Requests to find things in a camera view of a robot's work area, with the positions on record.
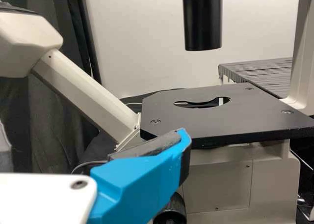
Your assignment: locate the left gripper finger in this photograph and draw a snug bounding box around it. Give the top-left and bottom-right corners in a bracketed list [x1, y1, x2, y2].
[89, 127, 192, 224]

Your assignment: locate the cream microscope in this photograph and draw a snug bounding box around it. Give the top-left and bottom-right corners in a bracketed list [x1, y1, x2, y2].
[0, 0, 314, 224]

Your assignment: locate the black platform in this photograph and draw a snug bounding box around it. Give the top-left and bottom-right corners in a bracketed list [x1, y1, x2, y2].
[217, 57, 294, 99]

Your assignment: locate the thin grey wire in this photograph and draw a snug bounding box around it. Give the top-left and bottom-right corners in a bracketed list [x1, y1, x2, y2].
[71, 159, 110, 175]

